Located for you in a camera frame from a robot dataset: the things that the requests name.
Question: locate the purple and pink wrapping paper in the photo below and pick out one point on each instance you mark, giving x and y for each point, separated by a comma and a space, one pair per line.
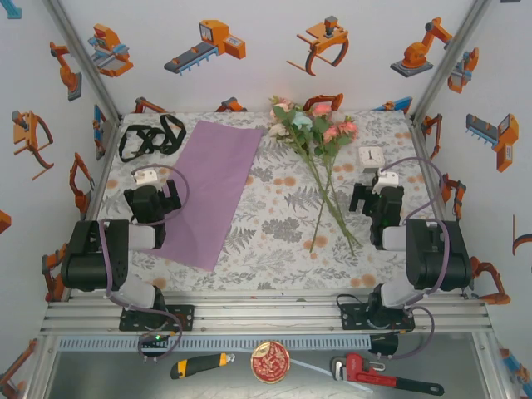
216, 174

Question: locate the black ribbon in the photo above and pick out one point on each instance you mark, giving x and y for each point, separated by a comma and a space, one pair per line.
150, 139

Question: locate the pink fake flower stem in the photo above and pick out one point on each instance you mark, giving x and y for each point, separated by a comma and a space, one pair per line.
322, 109
332, 133

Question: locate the peach fake flower stem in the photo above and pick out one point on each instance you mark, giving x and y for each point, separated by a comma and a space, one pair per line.
277, 102

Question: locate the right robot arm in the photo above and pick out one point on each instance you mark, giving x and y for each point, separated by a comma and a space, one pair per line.
436, 257

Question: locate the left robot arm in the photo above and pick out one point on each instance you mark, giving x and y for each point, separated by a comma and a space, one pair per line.
95, 257

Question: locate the white square clock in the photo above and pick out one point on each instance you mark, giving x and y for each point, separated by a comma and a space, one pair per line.
371, 157

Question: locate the floral tablecloth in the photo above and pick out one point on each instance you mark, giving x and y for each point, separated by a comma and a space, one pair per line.
270, 266

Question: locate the black controller box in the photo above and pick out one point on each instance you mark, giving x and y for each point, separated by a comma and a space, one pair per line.
384, 343
156, 338

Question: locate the yellow black utility knife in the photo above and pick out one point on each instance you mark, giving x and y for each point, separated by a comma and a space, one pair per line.
199, 363

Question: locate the red pipe wrench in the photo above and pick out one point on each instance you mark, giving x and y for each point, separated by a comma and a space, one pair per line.
365, 376

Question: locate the grey metal shelf plate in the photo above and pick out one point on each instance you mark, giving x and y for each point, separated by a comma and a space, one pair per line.
124, 374

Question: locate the round red gold tin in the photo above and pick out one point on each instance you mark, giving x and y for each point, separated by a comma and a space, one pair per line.
270, 361

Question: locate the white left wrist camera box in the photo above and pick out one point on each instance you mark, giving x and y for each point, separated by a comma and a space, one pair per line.
145, 176

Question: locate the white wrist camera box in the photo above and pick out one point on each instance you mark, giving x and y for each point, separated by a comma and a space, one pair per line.
145, 176
388, 178

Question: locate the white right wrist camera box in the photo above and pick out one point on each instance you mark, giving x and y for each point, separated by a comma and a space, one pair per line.
388, 178

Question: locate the aluminium side rail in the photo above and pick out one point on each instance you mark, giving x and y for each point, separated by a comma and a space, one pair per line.
417, 129
104, 166

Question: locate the aluminium rail base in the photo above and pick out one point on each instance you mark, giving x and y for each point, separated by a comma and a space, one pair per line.
270, 320

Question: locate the aluminium corner post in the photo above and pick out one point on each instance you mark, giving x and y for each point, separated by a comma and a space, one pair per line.
455, 54
80, 54

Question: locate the aluminium frame leg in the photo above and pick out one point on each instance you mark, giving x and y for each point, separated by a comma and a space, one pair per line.
39, 365
492, 365

